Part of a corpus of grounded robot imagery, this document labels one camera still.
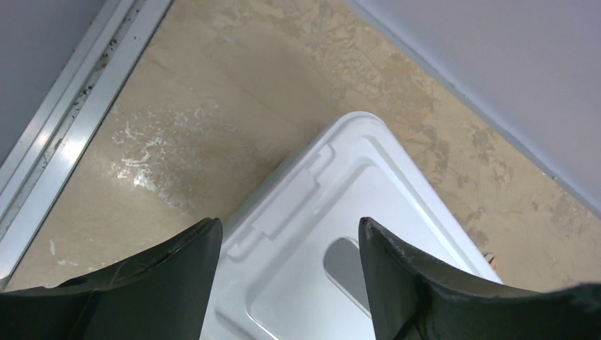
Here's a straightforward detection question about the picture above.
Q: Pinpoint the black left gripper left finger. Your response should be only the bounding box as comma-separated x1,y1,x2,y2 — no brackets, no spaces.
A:
1,218,223,339

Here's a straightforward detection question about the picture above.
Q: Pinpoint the white plastic bin lid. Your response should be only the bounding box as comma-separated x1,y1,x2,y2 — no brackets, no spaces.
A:
201,111,499,339

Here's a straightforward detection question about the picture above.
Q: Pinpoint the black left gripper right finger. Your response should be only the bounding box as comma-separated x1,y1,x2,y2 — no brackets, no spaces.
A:
359,217,600,339

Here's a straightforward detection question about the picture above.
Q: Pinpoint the aluminium rail frame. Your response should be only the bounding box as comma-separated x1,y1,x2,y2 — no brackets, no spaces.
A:
1,1,171,287

